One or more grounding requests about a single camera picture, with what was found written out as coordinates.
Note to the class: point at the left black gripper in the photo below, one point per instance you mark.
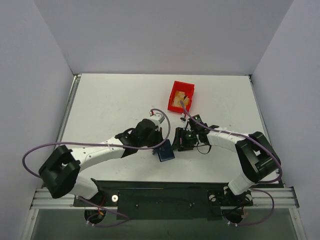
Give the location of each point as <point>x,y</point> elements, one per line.
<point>158,137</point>

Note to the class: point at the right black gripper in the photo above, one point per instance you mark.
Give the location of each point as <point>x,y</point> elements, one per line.
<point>179,139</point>

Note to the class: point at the blue leather card holder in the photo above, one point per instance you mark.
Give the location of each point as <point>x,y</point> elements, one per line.
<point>164,152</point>

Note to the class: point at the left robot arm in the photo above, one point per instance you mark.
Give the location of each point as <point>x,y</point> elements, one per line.
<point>61,171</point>

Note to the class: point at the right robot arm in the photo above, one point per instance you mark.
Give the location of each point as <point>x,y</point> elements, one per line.
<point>256,156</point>

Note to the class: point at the gold cards in bin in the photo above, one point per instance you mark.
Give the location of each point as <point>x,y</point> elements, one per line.
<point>180,97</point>

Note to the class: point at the red plastic bin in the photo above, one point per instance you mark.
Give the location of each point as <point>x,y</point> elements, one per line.
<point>188,88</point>

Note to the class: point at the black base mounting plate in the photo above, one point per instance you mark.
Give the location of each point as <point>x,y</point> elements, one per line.
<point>144,200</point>

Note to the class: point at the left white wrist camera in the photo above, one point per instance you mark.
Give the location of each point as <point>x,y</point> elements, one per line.
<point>157,118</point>

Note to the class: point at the aluminium frame rail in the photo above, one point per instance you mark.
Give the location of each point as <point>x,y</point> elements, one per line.
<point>284,198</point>

